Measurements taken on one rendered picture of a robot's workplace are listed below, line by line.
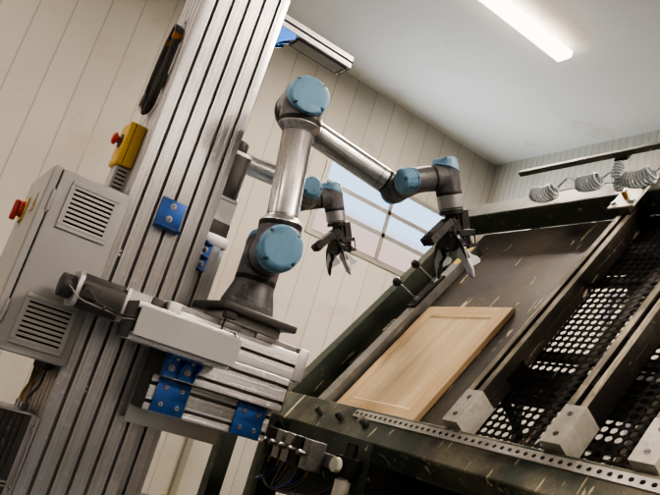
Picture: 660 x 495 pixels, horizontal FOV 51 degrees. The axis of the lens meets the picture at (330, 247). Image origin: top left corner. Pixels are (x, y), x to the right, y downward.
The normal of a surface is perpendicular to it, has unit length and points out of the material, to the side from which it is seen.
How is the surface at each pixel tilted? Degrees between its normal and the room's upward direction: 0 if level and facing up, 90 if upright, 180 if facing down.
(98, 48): 90
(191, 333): 90
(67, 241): 90
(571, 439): 90
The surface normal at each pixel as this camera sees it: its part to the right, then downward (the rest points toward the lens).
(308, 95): 0.36, -0.27
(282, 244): 0.31, -0.02
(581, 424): 0.52, -0.07
